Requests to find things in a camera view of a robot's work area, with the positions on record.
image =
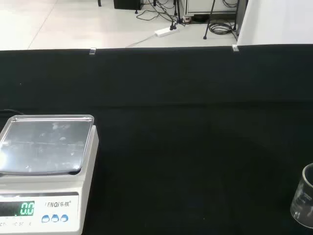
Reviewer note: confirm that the white cabinet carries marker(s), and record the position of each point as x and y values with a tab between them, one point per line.
220	6

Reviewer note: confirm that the black bench cloth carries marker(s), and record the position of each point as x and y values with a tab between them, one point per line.
171	137

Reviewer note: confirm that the black tripod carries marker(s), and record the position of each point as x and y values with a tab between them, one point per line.
209	19

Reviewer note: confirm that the black box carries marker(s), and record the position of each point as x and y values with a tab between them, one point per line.
127	3

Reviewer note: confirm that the white panel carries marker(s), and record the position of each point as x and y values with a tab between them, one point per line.
276	22

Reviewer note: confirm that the white power strip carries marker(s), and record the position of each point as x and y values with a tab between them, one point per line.
166	31

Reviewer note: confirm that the white electronic balance steel pan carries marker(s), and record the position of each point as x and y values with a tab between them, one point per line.
49	191

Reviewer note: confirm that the clear cloth clip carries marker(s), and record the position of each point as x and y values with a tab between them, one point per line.
92	51
235	48

